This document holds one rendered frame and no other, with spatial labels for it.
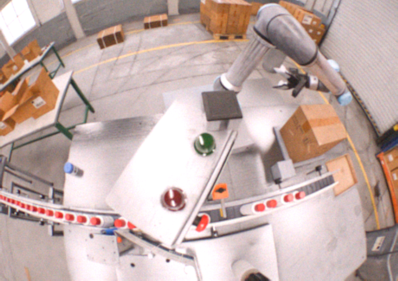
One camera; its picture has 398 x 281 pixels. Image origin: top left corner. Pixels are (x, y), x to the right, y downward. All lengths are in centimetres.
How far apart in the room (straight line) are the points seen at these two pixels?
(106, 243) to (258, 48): 85
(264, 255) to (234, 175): 47
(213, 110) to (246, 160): 74
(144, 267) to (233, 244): 44
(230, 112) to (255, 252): 75
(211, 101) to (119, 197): 16
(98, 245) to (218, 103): 57
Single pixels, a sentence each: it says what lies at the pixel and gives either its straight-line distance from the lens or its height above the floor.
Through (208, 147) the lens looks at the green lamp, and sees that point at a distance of 17.
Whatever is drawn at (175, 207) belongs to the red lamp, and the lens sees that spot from 15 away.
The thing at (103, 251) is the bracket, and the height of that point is 114.
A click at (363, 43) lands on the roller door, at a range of 469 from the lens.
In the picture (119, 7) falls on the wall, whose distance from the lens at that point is 556.
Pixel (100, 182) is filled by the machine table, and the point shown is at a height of 83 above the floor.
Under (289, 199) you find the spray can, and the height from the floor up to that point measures 108.
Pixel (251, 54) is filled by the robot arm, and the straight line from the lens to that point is 61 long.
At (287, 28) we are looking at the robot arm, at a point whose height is 152.
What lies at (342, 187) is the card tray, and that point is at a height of 83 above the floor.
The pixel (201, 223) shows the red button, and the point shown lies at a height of 134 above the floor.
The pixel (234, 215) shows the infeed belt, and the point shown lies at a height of 87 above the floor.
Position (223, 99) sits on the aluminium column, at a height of 150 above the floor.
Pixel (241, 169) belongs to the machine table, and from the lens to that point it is 89.
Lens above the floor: 164
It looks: 60 degrees down
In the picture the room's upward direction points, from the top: 3 degrees clockwise
